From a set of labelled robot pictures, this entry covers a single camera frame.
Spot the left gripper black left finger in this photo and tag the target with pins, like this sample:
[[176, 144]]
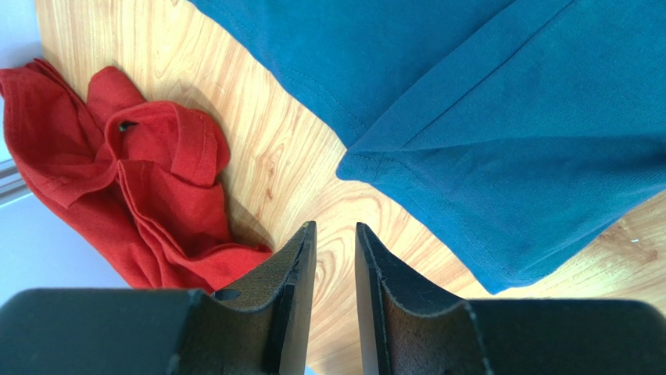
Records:
[[257, 325]]

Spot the teal blue t shirt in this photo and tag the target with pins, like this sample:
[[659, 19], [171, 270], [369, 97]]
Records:
[[515, 131]]

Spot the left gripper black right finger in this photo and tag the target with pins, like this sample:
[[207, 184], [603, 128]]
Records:
[[409, 325]]

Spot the red t shirt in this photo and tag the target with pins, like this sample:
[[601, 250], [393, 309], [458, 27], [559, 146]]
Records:
[[138, 180]]

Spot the aluminium frame rail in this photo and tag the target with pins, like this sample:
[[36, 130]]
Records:
[[13, 187]]

